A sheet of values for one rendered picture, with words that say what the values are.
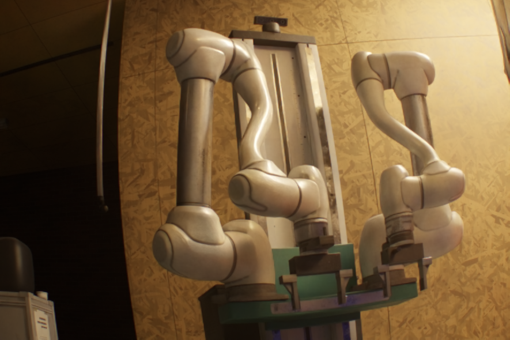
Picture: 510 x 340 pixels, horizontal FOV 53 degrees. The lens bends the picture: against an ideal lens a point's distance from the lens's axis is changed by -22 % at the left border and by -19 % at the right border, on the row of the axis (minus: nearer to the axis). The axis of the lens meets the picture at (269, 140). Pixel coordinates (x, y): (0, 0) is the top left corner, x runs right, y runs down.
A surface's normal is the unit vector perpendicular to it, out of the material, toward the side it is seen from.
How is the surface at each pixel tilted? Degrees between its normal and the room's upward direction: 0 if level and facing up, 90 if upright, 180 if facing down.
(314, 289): 90
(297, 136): 90
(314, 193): 92
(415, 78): 105
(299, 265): 90
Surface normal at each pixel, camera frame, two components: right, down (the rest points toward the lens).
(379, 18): -0.09, -0.38
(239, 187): -0.69, -0.07
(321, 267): 0.30, -0.41
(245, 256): 0.62, -0.30
